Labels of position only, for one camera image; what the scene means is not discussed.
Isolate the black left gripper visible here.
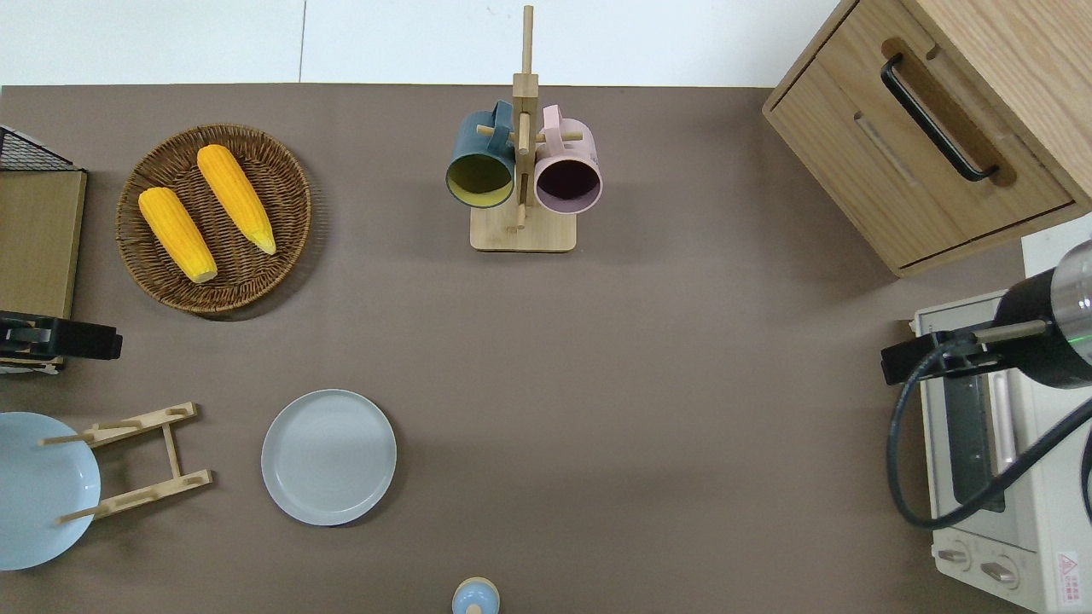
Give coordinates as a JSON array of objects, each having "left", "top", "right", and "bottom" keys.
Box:
[{"left": 0, "top": 314, "right": 123, "bottom": 362}]

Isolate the brown table mat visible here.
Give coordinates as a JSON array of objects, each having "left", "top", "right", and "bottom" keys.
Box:
[{"left": 0, "top": 83, "right": 1092, "bottom": 614}]

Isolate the wooden drawer cabinet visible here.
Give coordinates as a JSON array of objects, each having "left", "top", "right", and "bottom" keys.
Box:
[{"left": 762, "top": 0, "right": 1092, "bottom": 279}]

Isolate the light blue plate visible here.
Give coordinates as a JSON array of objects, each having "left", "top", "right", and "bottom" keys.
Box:
[{"left": 0, "top": 412, "right": 102, "bottom": 571}]

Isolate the black cabinet handle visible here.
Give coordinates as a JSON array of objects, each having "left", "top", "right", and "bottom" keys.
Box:
[{"left": 881, "top": 54, "right": 999, "bottom": 183}]

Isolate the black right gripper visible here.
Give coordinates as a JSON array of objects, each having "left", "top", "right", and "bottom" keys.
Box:
[{"left": 881, "top": 333, "right": 978, "bottom": 385}]

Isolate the cream toaster oven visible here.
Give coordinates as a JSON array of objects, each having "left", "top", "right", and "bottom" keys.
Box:
[{"left": 911, "top": 290, "right": 1092, "bottom": 614}]

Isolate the blue dome wooden bell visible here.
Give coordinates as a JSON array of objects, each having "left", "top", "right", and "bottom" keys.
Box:
[{"left": 451, "top": 577, "right": 502, "bottom": 614}]

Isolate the pink mug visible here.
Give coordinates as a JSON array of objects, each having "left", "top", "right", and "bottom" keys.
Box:
[{"left": 534, "top": 104, "right": 604, "bottom": 216}]

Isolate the wooden plate rack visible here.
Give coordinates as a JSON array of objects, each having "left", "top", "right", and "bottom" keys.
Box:
[{"left": 38, "top": 403, "right": 213, "bottom": 524}]

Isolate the wire grid shelf box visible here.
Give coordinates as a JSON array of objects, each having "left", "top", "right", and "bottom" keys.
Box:
[{"left": 0, "top": 125, "right": 88, "bottom": 376}]

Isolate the wooden mug tree stand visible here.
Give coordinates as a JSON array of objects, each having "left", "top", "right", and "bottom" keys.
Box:
[{"left": 470, "top": 4, "right": 584, "bottom": 252}]

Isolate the brown wicker basket tray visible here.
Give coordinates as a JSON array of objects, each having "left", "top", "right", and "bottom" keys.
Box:
[{"left": 116, "top": 125, "right": 312, "bottom": 315}]

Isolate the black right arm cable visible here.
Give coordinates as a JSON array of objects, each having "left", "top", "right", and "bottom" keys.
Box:
[{"left": 886, "top": 322, "right": 1092, "bottom": 531}]

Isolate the oven door handle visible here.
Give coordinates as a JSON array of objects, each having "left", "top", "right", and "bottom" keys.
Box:
[{"left": 988, "top": 369, "right": 1018, "bottom": 480}]

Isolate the teal mug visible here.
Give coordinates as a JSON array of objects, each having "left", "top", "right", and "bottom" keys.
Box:
[{"left": 445, "top": 101, "right": 518, "bottom": 210}]

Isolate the gray round plate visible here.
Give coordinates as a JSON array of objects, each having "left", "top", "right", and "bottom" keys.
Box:
[{"left": 261, "top": 389, "right": 398, "bottom": 527}]

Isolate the yellow corn cob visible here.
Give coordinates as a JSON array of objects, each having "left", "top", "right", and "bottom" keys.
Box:
[
  {"left": 197, "top": 144, "right": 277, "bottom": 256},
  {"left": 138, "top": 187, "right": 218, "bottom": 284}
]

